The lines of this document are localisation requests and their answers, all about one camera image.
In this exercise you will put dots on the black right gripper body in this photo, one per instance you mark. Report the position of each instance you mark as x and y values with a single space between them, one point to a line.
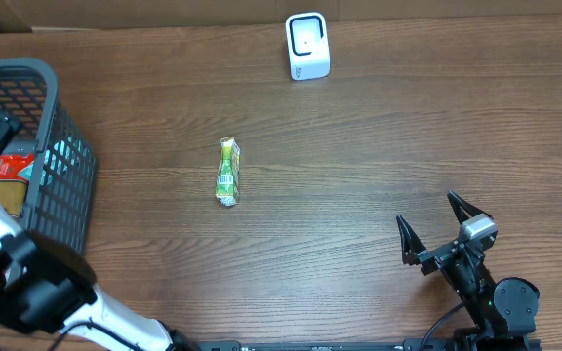
437 255

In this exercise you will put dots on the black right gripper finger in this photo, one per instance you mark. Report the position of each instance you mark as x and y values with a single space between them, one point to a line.
412 247
462 209

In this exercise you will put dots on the orange spaghetti pack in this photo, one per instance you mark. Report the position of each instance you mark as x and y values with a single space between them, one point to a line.
15 175

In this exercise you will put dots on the green snack bar wrapper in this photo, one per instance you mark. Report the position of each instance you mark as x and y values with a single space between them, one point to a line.
227 182

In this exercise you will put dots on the teal snack packet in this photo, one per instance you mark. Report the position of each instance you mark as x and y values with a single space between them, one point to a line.
64 153

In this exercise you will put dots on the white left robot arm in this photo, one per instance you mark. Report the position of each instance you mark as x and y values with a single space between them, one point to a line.
47 286

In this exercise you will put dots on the white barcode scanner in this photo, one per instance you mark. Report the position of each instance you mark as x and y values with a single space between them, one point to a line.
308 46

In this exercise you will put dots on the dark grey plastic basket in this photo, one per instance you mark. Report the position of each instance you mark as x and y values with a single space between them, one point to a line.
29 90

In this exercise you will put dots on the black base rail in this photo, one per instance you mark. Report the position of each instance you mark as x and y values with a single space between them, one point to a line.
409 344

